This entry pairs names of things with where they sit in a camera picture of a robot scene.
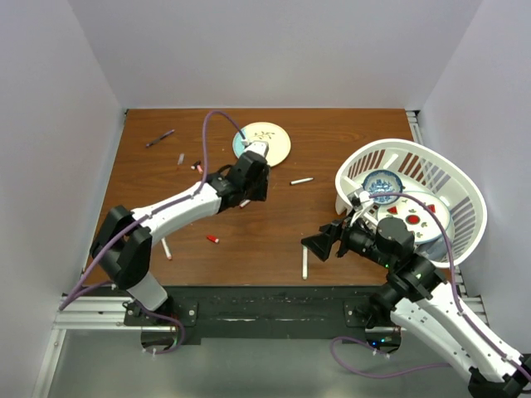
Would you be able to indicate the blue patterned bowl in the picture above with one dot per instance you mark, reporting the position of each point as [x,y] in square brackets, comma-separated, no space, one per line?
[383,181]

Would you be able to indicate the purple pen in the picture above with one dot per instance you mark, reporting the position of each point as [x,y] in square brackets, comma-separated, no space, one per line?
[159,139]

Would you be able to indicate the cream and teal plate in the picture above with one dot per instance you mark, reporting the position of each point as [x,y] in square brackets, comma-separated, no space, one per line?
[276,137]

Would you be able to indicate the white plastic dish basket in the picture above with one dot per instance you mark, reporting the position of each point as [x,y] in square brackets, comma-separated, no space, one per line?
[421,170]

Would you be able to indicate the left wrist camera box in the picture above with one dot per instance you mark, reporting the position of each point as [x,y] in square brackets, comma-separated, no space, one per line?
[259,147]

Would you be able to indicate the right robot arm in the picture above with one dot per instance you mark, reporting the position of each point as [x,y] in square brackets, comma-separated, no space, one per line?
[419,298]

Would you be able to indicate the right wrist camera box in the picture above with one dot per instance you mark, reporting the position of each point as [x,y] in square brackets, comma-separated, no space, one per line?
[359,200]

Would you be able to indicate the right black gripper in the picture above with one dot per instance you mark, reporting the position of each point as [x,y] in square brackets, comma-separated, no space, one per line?
[320,244]

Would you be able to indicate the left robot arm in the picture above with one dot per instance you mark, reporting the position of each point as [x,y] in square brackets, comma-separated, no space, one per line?
[123,245]

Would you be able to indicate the grey cup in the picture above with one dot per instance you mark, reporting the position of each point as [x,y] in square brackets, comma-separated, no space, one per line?
[434,250]

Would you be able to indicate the white pen pink tip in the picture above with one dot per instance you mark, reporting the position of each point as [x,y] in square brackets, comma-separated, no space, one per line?
[166,249]

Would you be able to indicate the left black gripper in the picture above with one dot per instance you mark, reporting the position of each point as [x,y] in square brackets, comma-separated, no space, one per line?
[260,194]

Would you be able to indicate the white pen green tip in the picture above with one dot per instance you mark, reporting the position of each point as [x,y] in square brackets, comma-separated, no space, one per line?
[305,267]

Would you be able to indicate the white pen black tip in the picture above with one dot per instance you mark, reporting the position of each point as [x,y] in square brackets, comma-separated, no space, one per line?
[302,180]

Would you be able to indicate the watermelon pattern plate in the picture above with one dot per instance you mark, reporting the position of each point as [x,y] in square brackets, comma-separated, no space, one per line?
[417,219]

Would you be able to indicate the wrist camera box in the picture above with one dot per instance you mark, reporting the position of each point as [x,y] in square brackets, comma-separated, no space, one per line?
[259,147]
[359,200]

